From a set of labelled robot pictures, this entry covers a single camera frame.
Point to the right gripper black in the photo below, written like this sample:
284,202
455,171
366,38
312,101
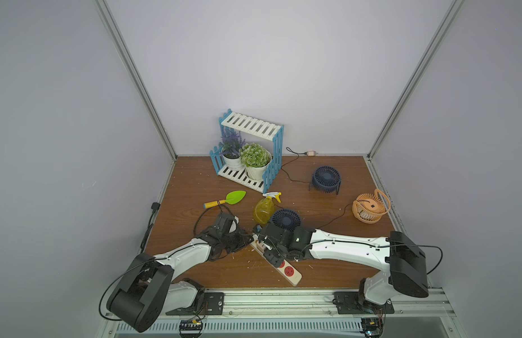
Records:
269,243

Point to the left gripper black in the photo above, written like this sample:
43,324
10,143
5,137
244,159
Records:
238,241

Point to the beige power strip red sockets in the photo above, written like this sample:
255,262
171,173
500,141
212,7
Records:
287,271

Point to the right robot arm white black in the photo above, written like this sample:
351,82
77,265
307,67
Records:
401,264

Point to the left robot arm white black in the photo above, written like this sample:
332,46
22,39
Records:
147,289

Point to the near dark blue desk fan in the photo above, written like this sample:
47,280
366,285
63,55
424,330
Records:
286,219

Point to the dark blue desk fan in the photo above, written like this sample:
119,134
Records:
286,219
326,179

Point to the far dark blue desk fan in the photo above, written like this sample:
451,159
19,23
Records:
326,179

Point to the orange desk fan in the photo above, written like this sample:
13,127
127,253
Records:
369,208

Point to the green yellow garden trowel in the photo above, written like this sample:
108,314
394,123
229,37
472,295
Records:
232,198

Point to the yellow spray bottle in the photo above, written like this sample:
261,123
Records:
265,208

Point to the green potted plant white pot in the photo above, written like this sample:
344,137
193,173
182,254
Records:
255,159

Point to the blue white plant shelf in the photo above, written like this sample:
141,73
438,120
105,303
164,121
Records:
253,130

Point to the purple lavender potted plant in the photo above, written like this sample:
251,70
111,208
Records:
232,143

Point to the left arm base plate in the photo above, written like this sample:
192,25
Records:
208,303

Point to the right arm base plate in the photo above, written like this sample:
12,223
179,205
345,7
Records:
348,303

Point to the aluminium front rail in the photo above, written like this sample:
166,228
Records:
310,303

